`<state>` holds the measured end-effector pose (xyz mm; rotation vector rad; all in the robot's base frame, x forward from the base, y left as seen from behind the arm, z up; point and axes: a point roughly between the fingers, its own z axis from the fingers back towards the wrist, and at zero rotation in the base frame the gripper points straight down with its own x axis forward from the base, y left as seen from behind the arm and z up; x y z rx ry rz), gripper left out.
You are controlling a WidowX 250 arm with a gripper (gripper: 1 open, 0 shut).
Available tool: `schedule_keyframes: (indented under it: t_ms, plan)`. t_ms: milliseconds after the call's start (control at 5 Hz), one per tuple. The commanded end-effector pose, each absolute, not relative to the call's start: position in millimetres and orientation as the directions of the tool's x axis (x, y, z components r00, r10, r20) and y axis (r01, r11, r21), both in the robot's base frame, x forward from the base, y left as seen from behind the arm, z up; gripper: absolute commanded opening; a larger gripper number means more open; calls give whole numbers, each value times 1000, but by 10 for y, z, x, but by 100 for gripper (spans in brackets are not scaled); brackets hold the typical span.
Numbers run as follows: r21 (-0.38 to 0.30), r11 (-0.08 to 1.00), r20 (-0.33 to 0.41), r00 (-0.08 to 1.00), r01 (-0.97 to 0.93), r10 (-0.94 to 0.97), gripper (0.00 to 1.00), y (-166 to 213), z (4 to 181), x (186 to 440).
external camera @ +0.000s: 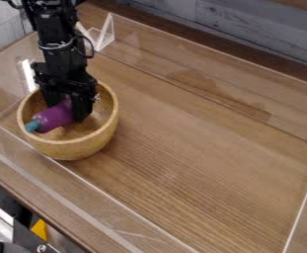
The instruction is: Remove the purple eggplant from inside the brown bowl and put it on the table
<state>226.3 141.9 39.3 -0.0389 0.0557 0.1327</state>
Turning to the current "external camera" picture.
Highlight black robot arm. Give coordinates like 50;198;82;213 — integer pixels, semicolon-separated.
1;0;97;122

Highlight yellow black machine base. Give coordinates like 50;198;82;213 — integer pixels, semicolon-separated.
11;215;66;253

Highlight purple toy eggplant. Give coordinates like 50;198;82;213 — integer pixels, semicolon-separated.
25;99;73;133

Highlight brown wooden bowl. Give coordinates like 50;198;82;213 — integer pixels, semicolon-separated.
17;83;118;161

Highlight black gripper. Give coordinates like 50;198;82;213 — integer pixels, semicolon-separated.
32;42;97;122

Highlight clear acrylic barrier frame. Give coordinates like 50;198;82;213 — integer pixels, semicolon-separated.
0;10;307;253

